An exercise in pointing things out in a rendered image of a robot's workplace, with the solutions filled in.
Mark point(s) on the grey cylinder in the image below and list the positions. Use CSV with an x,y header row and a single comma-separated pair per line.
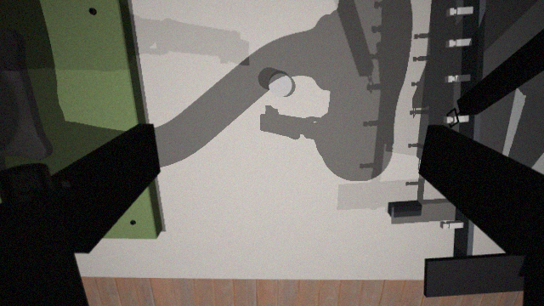
x,y
280,84

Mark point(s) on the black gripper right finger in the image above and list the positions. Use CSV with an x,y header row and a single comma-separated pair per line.
x,y
501,196

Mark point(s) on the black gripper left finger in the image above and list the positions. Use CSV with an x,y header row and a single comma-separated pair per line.
x,y
45,220

